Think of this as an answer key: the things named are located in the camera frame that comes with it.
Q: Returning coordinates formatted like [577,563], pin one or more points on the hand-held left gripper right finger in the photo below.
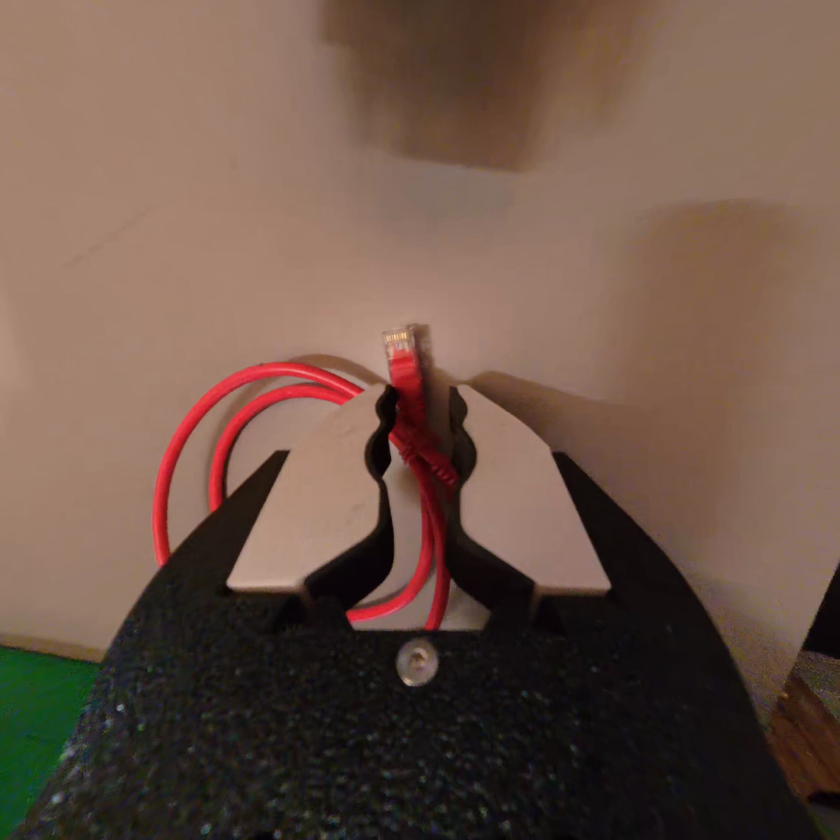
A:
[532,512]

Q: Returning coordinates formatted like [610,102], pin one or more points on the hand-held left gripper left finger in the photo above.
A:
[315,512]

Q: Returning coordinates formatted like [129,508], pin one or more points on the green plastic bin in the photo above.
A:
[40,735]

